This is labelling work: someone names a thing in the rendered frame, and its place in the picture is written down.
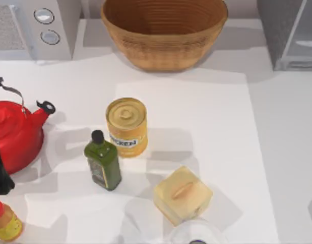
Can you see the green bottle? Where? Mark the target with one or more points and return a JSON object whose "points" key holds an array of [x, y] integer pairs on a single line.
{"points": [[104, 162]]}

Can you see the yellow can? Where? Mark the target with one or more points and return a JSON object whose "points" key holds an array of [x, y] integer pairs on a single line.
{"points": [[127, 132]]}

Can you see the yellow bottle with red cap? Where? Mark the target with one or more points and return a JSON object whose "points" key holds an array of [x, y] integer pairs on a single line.
{"points": [[6, 223]]}

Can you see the round microwave knob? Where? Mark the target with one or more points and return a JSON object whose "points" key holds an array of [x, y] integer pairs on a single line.
{"points": [[50, 36], [44, 15]]}

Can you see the woven brown basket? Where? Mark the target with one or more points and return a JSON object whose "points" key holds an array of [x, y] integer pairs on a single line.
{"points": [[164, 40]]}

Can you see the pale microwave oven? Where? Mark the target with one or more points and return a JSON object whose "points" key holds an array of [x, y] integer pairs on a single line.
{"points": [[64, 38]]}

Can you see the clear glass jar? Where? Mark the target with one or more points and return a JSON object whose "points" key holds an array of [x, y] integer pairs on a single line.
{"points": [[196, 232]]}

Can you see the red kettle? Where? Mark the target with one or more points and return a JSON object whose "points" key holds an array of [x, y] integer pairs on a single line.
{"points": [[16, 134]]}

